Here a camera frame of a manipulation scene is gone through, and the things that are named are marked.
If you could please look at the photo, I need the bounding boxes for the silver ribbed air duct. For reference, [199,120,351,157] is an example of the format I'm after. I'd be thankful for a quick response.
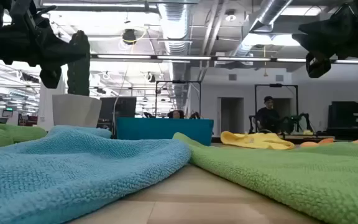
[158,0,196,56]
[232,0,293,59]

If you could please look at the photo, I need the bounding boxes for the blue microfiber towel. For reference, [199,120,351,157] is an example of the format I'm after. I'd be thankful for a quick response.
[0,125,193,224]

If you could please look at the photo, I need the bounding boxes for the black storage cabinet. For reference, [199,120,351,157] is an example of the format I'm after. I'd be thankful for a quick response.
[327,100,358,140]

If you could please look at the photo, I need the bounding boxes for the green cactus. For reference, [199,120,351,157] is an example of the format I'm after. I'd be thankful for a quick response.
[67,30,91,96]

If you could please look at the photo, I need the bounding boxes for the black ceiling-hung device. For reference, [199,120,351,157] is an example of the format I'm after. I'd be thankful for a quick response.
[122,28,137,45]

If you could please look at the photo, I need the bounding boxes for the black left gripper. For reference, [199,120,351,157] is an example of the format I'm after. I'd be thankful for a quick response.
[0,18,88,90]

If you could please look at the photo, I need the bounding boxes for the person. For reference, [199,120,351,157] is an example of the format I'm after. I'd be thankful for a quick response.
[255,95,281,134]
[167,110,185,120]

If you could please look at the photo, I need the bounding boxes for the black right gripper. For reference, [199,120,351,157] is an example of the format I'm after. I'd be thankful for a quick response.
[292,0,358,78]

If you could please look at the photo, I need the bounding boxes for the black background monitor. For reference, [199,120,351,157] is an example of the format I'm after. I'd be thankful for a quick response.
[99,96,137,126]

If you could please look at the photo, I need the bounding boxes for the white hexagonal plant pot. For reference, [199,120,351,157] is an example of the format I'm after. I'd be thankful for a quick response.
[52,93,103,129]

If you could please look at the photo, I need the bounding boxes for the yellow microfiber towel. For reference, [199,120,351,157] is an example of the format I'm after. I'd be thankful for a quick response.
[219,130,295,151]

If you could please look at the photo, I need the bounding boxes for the long ceiling light strip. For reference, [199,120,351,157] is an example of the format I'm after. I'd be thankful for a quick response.
[96,54,358,64]

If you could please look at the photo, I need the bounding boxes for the green microfiber towel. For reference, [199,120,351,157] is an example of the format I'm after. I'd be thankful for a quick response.
[172,132,358,224]
[0,123,48,150]

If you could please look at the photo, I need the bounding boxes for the teal plastic tray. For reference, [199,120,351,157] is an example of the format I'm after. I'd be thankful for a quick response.
[116,117,214,147]

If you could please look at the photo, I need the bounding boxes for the black gantry frame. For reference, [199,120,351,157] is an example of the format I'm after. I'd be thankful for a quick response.
[155,80,203,119]
[254,83,300,134]

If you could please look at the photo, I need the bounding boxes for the green background plant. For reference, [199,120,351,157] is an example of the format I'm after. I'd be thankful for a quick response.
[279,116,295,135]

